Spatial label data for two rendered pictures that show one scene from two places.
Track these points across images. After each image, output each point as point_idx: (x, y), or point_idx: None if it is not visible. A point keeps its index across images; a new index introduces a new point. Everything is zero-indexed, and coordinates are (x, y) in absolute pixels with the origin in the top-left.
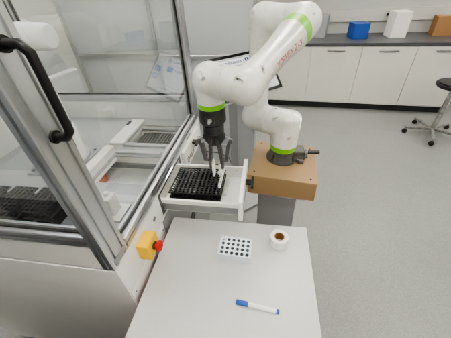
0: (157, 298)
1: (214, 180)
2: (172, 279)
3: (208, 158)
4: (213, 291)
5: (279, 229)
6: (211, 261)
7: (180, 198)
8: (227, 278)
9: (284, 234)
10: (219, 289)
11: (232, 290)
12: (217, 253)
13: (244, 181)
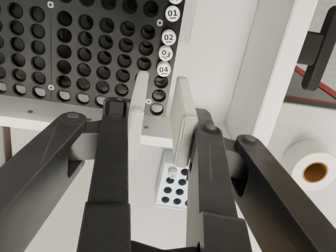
0: (49, 249)
1: (135, 0)
2: (66, 224)
3: (93, 157)
4: (150, 242)
5: (324, 154)
6: (140, 195)
7: (1, 117)
8: (175, 224)
9: (330, 167)
10: (161, 239)
11: (184, 241)
12: (156, 204)
13: (289, 76)
